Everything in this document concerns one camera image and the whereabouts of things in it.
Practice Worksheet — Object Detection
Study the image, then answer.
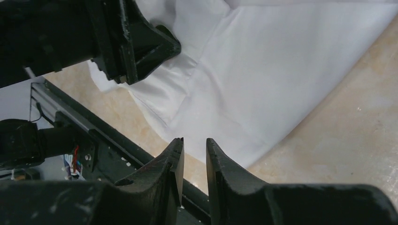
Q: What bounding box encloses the white shirt garment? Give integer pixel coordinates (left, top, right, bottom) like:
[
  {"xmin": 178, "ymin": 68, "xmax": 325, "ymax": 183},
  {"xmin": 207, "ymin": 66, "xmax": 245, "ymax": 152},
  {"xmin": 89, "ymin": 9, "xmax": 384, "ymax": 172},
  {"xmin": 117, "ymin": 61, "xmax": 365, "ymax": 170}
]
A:
[{"xmin": 87, "ymin": 0, "xmax": 398, "ymax": 170}]

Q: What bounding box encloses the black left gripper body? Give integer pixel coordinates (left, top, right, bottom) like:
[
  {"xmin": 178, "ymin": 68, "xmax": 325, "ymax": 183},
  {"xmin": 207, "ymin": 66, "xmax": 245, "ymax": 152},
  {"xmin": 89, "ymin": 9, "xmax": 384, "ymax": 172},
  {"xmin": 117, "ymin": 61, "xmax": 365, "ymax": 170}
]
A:
[{"xmin": 0, "ymin": 0, "xmax": 124, "ymax": 87}]

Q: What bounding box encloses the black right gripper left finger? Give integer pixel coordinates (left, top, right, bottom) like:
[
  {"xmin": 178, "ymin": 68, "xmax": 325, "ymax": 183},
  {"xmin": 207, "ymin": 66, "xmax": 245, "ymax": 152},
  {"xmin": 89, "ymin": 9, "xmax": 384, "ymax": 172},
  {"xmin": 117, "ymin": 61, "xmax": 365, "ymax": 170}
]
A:
[{"xmin": 0, "ymin": 138, "xmax": 184, "ymax": 225}]

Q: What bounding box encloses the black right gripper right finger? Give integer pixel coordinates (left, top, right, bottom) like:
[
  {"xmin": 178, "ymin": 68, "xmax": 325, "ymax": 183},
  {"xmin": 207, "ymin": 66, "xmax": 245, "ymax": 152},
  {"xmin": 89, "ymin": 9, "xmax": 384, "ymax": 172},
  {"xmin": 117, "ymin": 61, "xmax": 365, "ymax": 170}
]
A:
[{"xmin": 206, "ymin": 138, "xmax": 398, "ymax": 225}]

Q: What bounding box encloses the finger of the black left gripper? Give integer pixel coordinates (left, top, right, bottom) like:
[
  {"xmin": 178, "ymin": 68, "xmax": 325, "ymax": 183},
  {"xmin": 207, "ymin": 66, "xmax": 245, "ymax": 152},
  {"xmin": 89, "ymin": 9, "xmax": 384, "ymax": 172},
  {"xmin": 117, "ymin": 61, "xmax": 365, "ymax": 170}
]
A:
[{"xmin": 117, "ymin": 0, "xmax": 181, "ymax": 85}]

